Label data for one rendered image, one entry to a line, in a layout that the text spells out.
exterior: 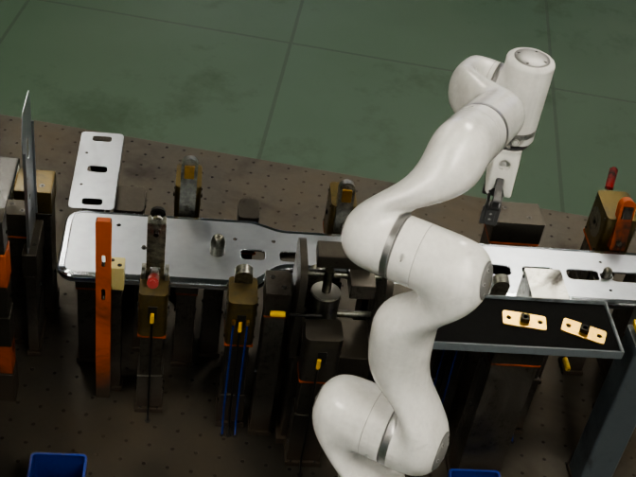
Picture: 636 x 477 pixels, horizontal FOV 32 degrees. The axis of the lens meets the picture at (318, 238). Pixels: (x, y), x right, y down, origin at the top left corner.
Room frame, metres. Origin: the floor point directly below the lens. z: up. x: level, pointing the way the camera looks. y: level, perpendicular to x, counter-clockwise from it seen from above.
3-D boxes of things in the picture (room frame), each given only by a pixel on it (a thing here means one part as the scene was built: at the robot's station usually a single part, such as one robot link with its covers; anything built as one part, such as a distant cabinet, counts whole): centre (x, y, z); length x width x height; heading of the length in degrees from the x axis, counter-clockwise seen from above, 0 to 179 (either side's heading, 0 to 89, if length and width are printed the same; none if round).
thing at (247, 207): (2.01, 0.17, 0.84); 0.10 x 0.05 x 0.29; 9
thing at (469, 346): (1.58, -0.41, 1.16); 0.37 x 0.14 x 0.02; 99
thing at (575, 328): (1.58, -0.53, 1.17); 0.08 x 0.04 x 0.01; 75
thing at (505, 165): (1.68, -0.30, 1.46); 0.10 x 0.07 x 0.11; 176
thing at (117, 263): (1.67, 0.39, 0.88); 0.04 x 0.04 x 0.37; 9
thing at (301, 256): (1.66, -0.06, 0.95); 0.18 x 0.13 x 0.49; 99
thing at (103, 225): (1.63, 0.41, 0.95); 0.03 x 0.01 x 0.50; 99
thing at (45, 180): (1.89, 0.62, 0.88); 0.08 x 0.08 x 0.36; 9
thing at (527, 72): (1.68, -0.30, 1.60); 0.09 x 0.08 x 0.13; 69
